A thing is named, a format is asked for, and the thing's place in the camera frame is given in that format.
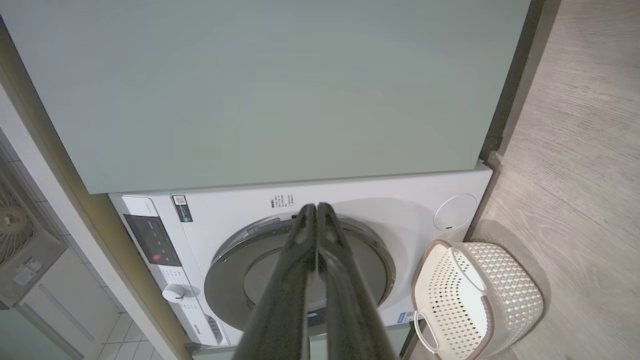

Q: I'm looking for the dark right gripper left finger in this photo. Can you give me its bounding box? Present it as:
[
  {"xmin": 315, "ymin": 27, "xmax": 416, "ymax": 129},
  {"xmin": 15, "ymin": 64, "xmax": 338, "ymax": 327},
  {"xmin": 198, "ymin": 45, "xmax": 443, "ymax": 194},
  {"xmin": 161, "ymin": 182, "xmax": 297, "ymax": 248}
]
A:
[{"xmin": 232, "ymin": 204, "xmax": 317, "ymax": 360}]

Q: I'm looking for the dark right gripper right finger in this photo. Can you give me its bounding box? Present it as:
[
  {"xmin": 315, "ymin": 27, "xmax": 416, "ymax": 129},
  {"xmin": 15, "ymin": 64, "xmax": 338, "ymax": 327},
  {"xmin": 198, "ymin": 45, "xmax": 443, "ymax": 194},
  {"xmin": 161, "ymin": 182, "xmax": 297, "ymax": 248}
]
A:
[{"xmin": 317, "ymin": 202, "xmax": 401, "ymax": 360}]

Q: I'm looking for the round glass washer door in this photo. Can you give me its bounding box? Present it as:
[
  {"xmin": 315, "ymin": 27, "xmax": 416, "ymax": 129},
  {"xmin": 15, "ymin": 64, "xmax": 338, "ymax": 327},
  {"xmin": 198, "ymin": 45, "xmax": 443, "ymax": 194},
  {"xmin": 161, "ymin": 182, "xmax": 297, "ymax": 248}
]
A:
[{"xmin": 204, "ymin": 212, "xmax": 397, "ymax": 333}]

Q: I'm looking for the white washing machine dial knob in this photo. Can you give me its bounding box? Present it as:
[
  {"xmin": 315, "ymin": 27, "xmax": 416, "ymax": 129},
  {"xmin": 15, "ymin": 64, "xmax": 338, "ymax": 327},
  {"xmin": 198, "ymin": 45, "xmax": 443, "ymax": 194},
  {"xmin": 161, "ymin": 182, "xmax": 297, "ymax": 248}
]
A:
[{"xmin": 161, "ymin": 283, "xmax": 187, "ymax": 304}]

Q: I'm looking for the white front-load washing machine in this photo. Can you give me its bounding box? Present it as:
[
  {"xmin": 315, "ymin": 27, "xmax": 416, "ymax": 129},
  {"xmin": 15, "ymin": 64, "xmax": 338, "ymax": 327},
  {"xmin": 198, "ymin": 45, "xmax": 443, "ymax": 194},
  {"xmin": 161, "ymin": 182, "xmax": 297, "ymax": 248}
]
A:
[{"xmin": 109, "ymin": 162, "xmax": 493, "ymax": 351}]

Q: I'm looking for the black QR code label sticker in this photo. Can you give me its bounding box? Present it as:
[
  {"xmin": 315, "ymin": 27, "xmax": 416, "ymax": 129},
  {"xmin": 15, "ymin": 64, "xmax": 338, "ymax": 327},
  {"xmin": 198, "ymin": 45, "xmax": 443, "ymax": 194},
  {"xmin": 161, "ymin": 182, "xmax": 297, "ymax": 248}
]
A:
[{"xmin": 172, "ymin": 195, "xmax": 194, "ymax": 223}]

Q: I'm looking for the black washing machine display panel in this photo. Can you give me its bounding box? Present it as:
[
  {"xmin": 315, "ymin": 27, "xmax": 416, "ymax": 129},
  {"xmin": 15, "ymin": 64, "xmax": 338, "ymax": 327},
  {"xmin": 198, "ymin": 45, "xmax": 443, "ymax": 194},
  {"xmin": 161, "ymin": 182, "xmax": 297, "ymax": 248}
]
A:
[{"xmin": 123, "ymin": 214, "xmax": 182, "ymax": 267}]

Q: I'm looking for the cream perforated laundry basket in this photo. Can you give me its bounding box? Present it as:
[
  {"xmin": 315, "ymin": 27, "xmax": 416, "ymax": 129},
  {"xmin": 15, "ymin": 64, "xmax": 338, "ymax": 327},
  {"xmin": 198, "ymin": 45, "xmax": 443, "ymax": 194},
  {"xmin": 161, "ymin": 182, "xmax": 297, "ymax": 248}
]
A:
[{"xmin": 410, "ymin": 240, "xmax": 545, "ymax": 360}]

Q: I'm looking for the grey fan grille appliance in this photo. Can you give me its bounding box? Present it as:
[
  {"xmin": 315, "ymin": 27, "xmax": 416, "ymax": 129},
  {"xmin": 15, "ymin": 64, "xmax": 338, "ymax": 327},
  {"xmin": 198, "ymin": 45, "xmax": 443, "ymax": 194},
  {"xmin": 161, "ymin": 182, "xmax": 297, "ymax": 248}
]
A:
[{"xmin": 0, "ymin": 165, "xmax": 67, "ymax": 308}]

